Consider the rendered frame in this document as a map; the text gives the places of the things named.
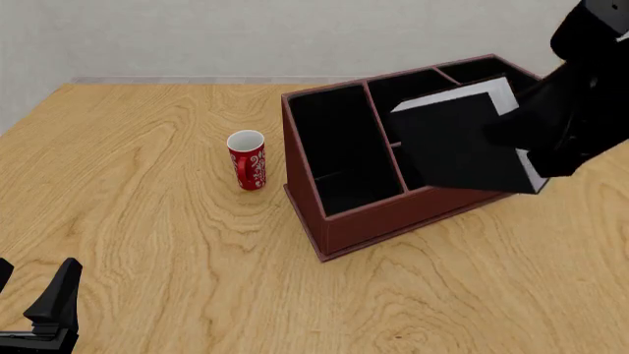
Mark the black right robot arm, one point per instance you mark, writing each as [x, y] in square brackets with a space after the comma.
[597, 26]

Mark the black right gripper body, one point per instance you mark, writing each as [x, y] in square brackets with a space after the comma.
[589, 125]

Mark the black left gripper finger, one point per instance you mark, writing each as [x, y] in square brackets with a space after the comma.
[4, 273]
[56, 298]

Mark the red-brown desk caddy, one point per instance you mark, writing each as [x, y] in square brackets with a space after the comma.
[344, 155]

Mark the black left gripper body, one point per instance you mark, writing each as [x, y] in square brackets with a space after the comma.
[34, 343]

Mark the red mug with white pattern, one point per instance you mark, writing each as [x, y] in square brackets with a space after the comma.
[249, 162]

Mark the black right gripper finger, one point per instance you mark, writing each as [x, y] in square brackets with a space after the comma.
[526, 125]

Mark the black book with white pages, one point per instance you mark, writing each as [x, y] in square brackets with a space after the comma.
[452, 147]

